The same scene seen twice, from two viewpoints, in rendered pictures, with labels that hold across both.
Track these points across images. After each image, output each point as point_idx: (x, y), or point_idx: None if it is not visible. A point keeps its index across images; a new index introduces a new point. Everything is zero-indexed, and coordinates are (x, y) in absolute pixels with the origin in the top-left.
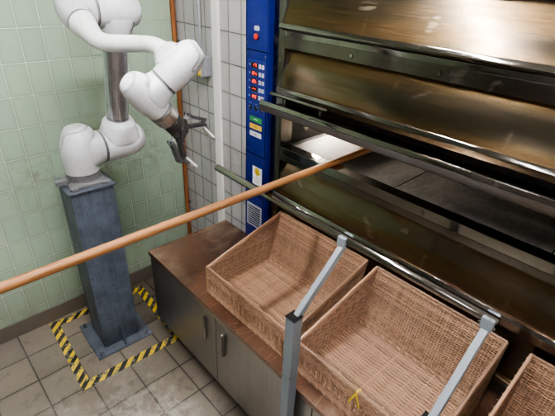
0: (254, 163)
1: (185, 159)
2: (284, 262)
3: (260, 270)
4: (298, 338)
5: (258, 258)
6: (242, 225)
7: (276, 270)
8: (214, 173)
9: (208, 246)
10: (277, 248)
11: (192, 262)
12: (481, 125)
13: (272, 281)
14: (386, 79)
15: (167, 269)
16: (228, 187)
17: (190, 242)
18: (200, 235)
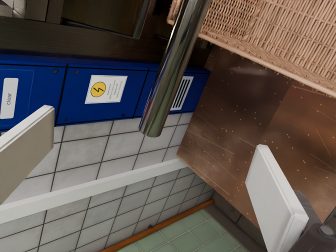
0: (81, 97)
1: (321, 224)
2: (250, 2)
3: (278, 39)
4: None
5: (259, 49)
6: (180, 123)
7: (268, 13)
8: (108, 196)
9: (245, 157)
10: (230, 21)
11: (299, 167)
12: None
13: (303, 2)
14: None
15: (334, 208)
16: (128, 162)
17: (245, 191)
18: (224, 181)
